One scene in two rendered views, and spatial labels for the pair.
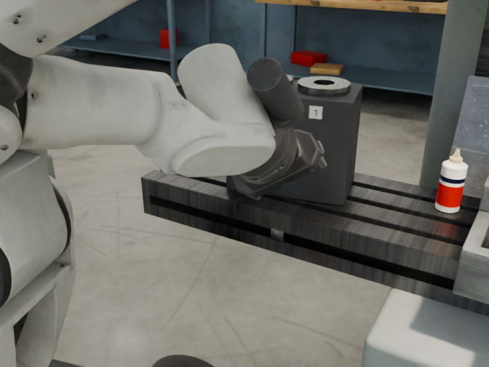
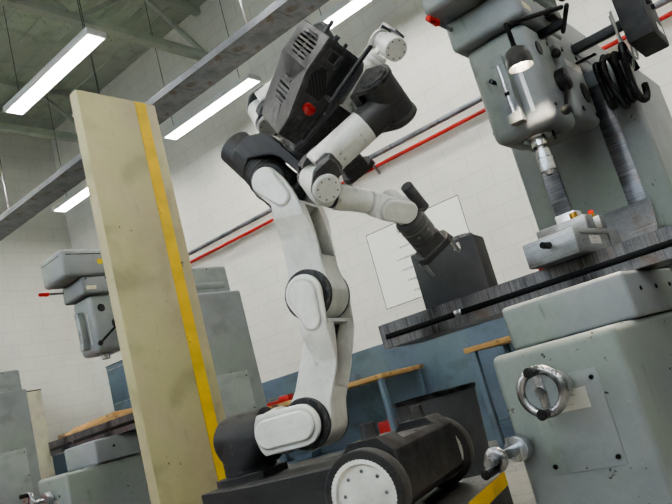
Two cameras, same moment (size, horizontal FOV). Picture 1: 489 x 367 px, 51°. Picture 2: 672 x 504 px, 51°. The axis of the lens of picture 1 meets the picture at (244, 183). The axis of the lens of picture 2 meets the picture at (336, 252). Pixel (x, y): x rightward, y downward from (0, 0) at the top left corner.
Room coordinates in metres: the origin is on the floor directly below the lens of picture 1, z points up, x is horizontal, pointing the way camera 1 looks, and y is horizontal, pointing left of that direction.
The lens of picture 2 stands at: (-1.40, -0.01, 0.71)
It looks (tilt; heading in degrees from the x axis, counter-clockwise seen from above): 12 degrees up; 7
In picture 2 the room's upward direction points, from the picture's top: 15 degrees counter-clockwise
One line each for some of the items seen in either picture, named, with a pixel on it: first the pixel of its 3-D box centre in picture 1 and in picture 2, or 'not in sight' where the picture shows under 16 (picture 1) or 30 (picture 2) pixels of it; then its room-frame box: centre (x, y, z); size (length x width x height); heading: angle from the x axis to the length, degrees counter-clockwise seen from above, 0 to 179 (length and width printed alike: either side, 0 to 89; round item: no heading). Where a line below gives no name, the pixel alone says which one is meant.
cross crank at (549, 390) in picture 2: not in sight; (548, 388); (0.26, -0.19, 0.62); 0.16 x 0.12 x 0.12; 151
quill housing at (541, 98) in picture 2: not in sight; (521, 89); (0.69, -0.44, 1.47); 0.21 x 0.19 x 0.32; 61
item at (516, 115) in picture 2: not in sight; (507, 90); (0.59, -0.38, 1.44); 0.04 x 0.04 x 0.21; 61
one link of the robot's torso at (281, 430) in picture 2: not in sight; (302, 424); (0.58, 0.45, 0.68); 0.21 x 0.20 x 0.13; 73
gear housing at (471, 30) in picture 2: not in sight; (505, 32); (0.73, -0.46, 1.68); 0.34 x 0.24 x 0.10; 151
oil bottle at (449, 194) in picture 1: (452, 179); not in sight; (0.79, -0.35, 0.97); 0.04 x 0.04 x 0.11
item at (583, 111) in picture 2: not in sight; (545, 100); (0.86, -0.53, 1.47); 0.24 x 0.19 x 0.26; 61
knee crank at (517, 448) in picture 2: not in sight; (503, 455); (0.30, -0.05, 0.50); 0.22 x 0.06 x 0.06; 151
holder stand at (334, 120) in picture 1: (292, 134); (454, 271); (0.89, -0.09, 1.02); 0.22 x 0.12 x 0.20; 71
